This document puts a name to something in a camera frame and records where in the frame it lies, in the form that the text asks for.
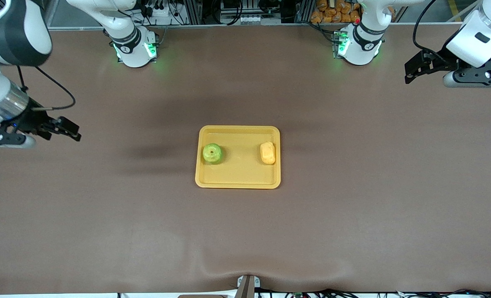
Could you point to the metal table edge rail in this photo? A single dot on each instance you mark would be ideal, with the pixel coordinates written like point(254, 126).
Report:
point(229, 25)

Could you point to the metal table edge bracket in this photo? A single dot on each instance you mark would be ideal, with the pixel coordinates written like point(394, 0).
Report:
point(247, 285)

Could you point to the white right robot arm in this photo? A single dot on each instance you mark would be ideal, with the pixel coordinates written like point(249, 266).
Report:
point(5, 37)

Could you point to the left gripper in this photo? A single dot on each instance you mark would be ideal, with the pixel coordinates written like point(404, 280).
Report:
point(447, 63)

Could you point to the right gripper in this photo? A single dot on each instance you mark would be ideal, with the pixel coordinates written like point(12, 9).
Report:
point(31, 119)

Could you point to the orange packaged goods pile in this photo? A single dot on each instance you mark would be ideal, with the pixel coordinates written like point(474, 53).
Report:
point(332, 14)

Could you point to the brown table cover mat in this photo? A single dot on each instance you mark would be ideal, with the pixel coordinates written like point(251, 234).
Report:
point(245, 240)

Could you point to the yellow potato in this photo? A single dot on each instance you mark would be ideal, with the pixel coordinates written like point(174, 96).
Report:
point(268, 153)

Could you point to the white power strip with plugs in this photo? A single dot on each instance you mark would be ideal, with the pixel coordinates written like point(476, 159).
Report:
point(160, 10)

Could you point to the yellow plastic tray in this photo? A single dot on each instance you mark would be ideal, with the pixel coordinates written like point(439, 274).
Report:
point(239, 174)

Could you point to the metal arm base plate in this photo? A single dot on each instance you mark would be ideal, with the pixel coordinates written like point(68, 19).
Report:
point(336, 45)

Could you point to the green apple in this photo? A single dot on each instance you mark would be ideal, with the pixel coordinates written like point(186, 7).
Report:
point(212, 153)

